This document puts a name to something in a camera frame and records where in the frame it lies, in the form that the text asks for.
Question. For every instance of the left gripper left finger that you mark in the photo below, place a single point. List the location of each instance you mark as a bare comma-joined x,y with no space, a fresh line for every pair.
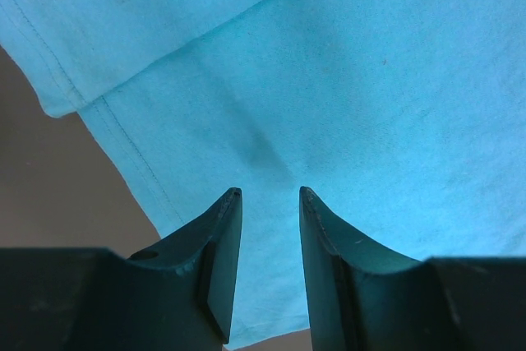
182,287

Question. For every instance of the light blue t shirt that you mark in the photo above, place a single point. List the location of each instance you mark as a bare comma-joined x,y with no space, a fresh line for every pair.
407,117

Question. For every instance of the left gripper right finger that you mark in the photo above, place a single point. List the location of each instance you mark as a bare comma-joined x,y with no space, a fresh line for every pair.
361,295

